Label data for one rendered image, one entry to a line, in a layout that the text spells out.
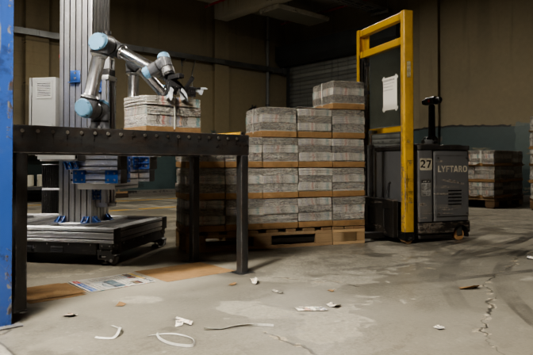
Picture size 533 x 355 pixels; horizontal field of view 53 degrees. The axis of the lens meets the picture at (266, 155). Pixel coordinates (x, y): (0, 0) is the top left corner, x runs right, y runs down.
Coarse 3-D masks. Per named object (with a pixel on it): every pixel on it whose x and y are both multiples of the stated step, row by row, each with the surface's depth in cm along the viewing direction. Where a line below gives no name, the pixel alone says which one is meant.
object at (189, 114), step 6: (180, 102) 325; (186, 102) 327; (192, 102) 330; (198, 102) 333; (180, 108) 325; (186, 108) 327; (192, 108) 330; (198, 108) 333; (180, 114) 324; (186, 114) 327; (192, 114) 330; (198, 114) 333; (180, 120) 325; (186, 120) 327; (192, 120) 330; (198, 120) 333; (180, 126) 324; (186, 126) 327; (192, 126) 330; (198, 126) 333
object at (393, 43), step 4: (392, 40) 443; (396, 40) 437; (400, 40) 432; (384, 44) 454; (388, 44) 448; (392, 44) 443; (396, 44) 437; (400, 44) 433; (372, 48) 471; (376, 48) 465; (380, 48) 459; (384, 48) 454; (388, 48) 449; (392, 48) 448; (360, 52) 490; (364, 52) 484; (368, 52) 477; (372, 52) 471; (376, 52) 465; (380, 52) 464; (360, 56) 490; (364, 56) 484; (368, 56) 481
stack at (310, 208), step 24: (264, 144) 403; (288, 144) 409; (312, 144) 417; (216, 168) 392; (264, 168) 409; (288, 168) 408; (312, 168) 416; (216, 192) 389; (264, 192) 402; (216, 216) 389; (264, 216) 402; (288, 216) 409; (312, 216) 416; (264, 240) 401
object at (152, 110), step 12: (144, 96) 311; (156, 96) 313; (132, 108) 322; (144, 108) 312; (156, 108) 314; (168, 108) 319; (132, 120) 323; (144, 120) 312; (156, 120) 314; (168, 120) 319
